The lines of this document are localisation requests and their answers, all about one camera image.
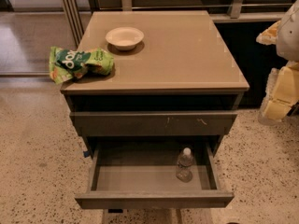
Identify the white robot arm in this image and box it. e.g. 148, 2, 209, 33
256, 0, 299, 125

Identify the white bowl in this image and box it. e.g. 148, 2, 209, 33
106, 27, 144, 50

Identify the grey top drawer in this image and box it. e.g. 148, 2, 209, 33
70, 111, 237, 137

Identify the clear plastic water bottle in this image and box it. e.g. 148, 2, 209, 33
176, 147, 193, 183

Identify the blue tape piece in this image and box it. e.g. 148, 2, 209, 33
83, 150, 91, 158

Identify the grey open middle drawer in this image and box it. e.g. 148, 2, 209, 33
75, 142, 234, 209

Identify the green chip bag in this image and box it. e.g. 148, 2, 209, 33
49, 47, 114, 84

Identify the grey drawer cabinet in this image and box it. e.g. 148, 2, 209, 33
60, 10, 250, 224

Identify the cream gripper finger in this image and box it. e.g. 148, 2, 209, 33
256, 21, 280, 45
262, 62, 299, 120

